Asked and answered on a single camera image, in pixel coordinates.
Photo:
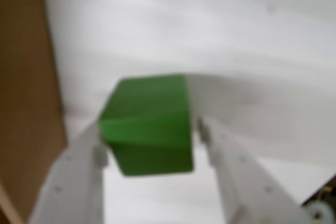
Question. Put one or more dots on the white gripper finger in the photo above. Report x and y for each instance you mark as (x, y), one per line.
(244, 187)
(76, 182)

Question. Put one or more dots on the green cube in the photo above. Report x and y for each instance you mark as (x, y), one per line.
(149, 127)

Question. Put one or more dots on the brown cardboard box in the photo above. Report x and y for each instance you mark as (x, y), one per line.
(26, 90)

